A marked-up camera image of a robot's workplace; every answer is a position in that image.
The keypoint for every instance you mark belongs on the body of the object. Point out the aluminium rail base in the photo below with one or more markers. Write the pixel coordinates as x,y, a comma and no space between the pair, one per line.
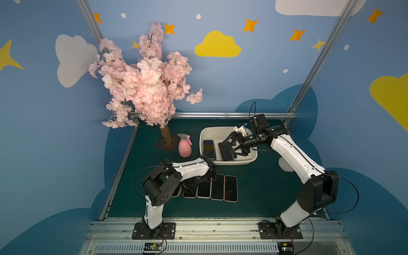
215,236

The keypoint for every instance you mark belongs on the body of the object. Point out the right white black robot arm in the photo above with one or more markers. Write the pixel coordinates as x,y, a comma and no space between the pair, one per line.
319,186

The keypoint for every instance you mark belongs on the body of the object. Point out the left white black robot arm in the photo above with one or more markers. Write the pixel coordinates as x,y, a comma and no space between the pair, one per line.
165,178

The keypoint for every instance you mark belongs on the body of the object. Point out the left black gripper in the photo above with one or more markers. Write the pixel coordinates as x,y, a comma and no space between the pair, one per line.
190,183

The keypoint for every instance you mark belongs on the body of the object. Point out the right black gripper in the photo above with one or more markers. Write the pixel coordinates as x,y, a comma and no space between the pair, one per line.
240,142

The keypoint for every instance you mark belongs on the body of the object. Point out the green circuit board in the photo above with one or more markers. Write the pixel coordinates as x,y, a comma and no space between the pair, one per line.
285,248
156,247

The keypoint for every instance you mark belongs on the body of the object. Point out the black phone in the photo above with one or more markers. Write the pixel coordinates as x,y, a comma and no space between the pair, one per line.
209,149
226,152

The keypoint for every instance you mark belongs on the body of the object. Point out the white plastic storage box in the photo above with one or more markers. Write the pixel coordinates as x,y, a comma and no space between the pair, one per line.
218,134

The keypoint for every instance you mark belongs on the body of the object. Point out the right green circuit board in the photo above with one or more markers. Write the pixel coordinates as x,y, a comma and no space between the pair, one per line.
285,248

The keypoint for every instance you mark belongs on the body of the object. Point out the pink spray bottle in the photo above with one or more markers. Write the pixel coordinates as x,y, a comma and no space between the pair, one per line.
184,148

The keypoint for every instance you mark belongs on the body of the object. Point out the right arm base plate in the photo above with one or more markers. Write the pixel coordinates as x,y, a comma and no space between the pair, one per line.
270,231

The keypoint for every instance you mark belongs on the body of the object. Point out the left green circuit board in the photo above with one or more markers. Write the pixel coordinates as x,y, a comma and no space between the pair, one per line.
156,247

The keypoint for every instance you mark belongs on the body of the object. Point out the grey round disc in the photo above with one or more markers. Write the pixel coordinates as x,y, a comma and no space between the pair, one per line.
284,165

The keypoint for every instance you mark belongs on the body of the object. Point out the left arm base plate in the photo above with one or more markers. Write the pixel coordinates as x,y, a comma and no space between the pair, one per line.
165,230

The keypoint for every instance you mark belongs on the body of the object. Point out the pink cherry blossom tree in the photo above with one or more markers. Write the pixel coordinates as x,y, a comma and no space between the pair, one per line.
147,88

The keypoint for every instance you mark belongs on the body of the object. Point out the pink back phone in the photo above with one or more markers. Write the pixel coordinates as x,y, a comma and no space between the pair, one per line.
177,192

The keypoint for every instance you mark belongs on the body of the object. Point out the pink case phone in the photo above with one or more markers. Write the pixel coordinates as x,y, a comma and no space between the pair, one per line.
217,187
230,188

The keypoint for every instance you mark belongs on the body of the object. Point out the white case phone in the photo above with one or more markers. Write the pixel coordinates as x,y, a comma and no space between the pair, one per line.
204,190

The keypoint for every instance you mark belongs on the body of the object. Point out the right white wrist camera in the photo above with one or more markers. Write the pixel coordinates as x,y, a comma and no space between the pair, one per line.
242,129

